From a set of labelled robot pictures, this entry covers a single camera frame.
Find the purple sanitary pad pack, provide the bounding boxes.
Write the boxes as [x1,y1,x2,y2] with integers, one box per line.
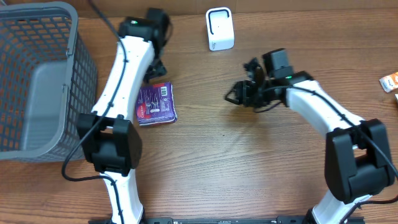
[135,82,177,126]

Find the small orange snack packet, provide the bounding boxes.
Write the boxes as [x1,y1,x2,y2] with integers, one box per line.
[379,72,398,93]

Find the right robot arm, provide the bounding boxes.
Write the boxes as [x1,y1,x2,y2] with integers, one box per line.
[224,49,397,223]

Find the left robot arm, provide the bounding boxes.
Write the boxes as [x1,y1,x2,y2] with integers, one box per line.
[77,8,171,223]

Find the white barcode scanner stand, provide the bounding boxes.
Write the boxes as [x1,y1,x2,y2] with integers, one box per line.
[205,7,234,51]

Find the grey plastic shopping basket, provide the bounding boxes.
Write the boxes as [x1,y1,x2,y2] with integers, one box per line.
[1,2,98,162]

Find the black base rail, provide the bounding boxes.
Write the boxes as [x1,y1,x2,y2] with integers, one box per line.
[88,216,366,224]

